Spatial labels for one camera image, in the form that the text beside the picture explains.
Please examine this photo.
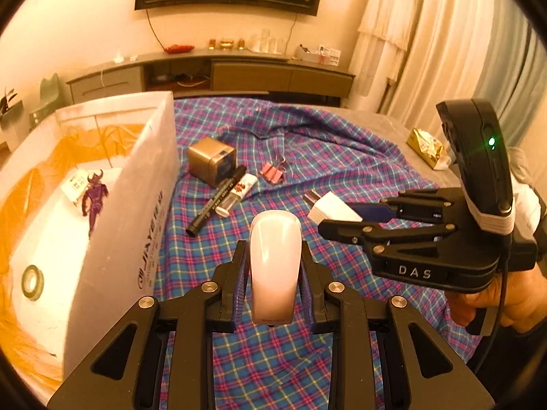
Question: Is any white plastic bag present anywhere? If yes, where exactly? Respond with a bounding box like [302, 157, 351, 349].
[508, 147, 547, 241]

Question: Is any cream curtain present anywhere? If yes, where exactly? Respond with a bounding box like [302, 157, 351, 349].
[380, 0, 547, 151]

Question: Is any purple figure packet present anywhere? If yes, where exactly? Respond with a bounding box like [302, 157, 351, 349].
[60, 168, 109, 240]

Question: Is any white box of small goods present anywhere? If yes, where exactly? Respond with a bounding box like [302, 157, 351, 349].
[295, 44, 343, 67]

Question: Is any grey low cabinet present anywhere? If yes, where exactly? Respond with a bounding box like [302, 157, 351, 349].
[65, 49, 356, 106]

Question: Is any gold cup set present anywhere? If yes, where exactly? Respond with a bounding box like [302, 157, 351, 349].
[209, 38, 247, 51]

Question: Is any blue plaid blanket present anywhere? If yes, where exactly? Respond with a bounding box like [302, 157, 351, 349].
[151, 96, 483, 410]

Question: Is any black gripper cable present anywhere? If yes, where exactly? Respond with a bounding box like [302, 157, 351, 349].
[471, 239, 513, 377]

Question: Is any gold foil snack bag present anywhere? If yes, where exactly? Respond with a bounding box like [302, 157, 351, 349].
[405, 127, 450, 172]

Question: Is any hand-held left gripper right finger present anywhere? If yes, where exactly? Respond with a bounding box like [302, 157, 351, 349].
[299, 241, 496, 410]

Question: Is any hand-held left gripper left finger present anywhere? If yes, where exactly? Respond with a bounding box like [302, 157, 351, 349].
[47, 241, 251, 410]

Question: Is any white bin with plant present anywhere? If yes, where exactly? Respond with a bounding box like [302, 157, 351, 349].
[0, 87, 25, 151]

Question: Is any clear glass cup set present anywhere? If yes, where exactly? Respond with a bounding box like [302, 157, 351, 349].
[250, 29, 285, 54]

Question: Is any person's right hand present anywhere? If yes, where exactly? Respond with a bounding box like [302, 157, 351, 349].
[449, 260, 547, 336]

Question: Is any white foam box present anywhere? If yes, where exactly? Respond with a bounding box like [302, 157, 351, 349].
[0, 91, 181, 406]

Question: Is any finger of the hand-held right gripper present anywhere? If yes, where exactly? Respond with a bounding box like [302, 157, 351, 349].
[317, 218, 466, 262]
[351, 187, 466, 226]

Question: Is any small white glue bottle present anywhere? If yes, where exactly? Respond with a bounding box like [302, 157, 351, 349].
[215, 174, 258, 217]

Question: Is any white plug charger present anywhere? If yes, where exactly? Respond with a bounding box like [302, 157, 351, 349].
[303, 190, 364, 225]

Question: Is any green tape roll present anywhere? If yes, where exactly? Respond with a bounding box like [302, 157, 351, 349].
[21, 265, 44, 302]

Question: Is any white glossy oval case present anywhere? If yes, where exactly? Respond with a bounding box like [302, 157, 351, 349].
[249, 210, 302, 326]

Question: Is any black marker pen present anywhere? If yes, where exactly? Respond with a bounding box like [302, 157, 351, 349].
[186, 165, 248, 236]

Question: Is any gold cube speaker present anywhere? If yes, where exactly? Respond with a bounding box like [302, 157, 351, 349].
[188, 137, 237, 189]

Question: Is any white lace-covered air conditioner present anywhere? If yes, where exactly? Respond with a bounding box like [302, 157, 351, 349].
[348, 0, 420, 114]

